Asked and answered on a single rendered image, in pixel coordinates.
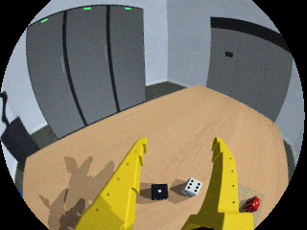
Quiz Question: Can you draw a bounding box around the red die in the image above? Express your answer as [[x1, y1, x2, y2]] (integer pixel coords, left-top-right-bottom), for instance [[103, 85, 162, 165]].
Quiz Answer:
[[244, 196, 261, 213]]

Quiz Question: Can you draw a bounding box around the tan textured mat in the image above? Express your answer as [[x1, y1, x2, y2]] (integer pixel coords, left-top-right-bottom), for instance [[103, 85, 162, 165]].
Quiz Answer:
[[237, 182, 265, 230]]

